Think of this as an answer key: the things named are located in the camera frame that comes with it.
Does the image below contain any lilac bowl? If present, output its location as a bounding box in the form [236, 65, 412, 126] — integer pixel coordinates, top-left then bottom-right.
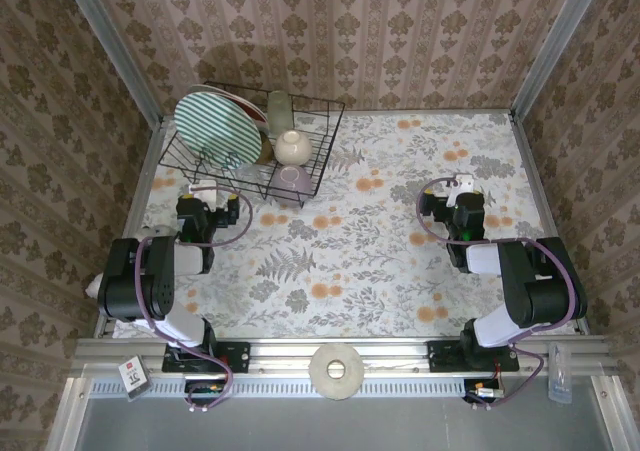
[269, 164, 311, 207]

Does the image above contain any brown cup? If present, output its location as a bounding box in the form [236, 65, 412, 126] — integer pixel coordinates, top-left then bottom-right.
[257, 135, 277, 165]

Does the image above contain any cream ribbed bowl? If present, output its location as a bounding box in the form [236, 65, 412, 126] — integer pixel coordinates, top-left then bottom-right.
[273, 129, 314, 166]

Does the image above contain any green striped plate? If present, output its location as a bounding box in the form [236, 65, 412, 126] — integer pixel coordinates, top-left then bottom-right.
[173, 92, 264, 168]

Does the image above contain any red-backed pastel plate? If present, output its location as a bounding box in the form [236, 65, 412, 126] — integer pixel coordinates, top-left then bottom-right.
[219, 90, 270, 128]

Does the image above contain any frosted glass tumbler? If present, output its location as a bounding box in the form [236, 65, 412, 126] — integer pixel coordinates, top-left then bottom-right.
[266, 89, 292, 138]

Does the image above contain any black wire dish rack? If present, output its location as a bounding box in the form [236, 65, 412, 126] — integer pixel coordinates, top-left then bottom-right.
[158, 80, 347, 208]

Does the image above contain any floral table cloth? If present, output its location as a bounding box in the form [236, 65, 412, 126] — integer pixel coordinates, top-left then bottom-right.
[112, 112, 584, 340]

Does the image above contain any white grey plush toy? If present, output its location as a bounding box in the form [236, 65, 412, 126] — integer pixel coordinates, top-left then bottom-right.
[85, 222, 179, 332]

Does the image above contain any white label card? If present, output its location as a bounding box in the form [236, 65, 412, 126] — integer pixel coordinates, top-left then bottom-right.
[118, 355, 150, 402]

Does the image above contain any black connector box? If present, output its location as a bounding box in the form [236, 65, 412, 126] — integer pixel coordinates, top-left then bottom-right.
[183, 378, 227, 408]
[462, 377, 507, 406]

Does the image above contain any clear plastic pouch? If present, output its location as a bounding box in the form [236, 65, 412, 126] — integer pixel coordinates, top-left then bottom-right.
[548, 343, 573, 405]

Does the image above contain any grey tape roll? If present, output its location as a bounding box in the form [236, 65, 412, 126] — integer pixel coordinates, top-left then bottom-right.
[308, 343, 365, 401]

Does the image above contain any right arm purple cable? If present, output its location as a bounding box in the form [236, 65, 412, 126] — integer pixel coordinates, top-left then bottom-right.
[416, 176, 589, 412]

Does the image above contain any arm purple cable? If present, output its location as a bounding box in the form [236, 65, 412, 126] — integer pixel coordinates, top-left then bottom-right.
[130, 188, 254, 413]
[416, 176, 589, 412]

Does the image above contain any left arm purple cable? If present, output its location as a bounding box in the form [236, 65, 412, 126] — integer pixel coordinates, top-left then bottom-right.
[130, 188, 254, 413]

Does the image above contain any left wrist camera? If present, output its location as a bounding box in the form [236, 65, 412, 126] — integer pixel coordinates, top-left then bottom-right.
[188, 179, 220, 206]

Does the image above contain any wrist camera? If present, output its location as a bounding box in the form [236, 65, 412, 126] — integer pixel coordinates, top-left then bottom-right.
[446, 172, 475, 208]
[188, 179, 220, 206]

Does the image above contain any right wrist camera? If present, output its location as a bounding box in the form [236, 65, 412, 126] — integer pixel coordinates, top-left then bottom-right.
[446, 172, 475, 208]

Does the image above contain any aluminium table edge rail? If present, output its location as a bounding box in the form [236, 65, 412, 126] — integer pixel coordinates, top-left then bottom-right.
[96, 117, 167, 340]
[508, 112, 592, 337]
[342, 106, 517, 121]

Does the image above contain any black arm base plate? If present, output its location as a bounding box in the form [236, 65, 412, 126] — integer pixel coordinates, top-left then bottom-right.
[427, 339, 521, 374]
[162, 340, 251, 375]

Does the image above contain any aluminium extrusion mounting rail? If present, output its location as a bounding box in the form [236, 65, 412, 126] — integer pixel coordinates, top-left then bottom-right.
[72, 334, 621, 380]

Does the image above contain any grey slotted cable duct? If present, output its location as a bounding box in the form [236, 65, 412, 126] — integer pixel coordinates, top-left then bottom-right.
[89, 378, 551, 401]

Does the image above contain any aluminium frame post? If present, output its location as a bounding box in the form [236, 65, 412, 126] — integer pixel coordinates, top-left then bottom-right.
[509, 0, 610, 120]
[57, 0, 166, 125]

